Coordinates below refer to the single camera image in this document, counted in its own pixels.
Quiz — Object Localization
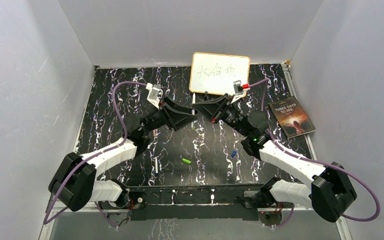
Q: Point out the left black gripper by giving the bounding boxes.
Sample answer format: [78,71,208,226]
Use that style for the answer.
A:
[140,96,198,136]

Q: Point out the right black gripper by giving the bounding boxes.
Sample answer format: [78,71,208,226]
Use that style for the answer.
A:
[193,93,251,137]

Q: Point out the green white pen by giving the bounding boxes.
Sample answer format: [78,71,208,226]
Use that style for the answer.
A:
[191,92,196,130]

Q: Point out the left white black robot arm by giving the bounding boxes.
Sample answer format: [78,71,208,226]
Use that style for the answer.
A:
[48,97,197,212]

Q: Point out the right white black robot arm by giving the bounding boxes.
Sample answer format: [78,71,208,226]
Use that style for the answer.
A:
[192,94,357,223]

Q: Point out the dark paperback book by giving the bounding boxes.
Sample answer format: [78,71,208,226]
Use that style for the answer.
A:
[268,96,316,139]

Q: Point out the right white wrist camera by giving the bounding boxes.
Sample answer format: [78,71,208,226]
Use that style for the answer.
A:
[231,80,250,104]

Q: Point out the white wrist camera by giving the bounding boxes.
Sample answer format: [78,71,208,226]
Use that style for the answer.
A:
[145,83,163,109]
[231,80,250,104]

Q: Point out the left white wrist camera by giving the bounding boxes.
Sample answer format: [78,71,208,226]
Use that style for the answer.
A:
[145,83,163,109]

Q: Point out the white board yellow frame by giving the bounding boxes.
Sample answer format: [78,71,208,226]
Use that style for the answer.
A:
[189,52,251,96]

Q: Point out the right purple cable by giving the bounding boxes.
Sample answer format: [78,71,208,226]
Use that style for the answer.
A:
[248,78,381,228]

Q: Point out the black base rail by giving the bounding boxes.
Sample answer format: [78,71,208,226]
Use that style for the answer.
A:
[96,184,286,222]

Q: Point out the aluminium frame rail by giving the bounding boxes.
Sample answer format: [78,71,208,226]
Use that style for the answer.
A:
[39,204,352,240]

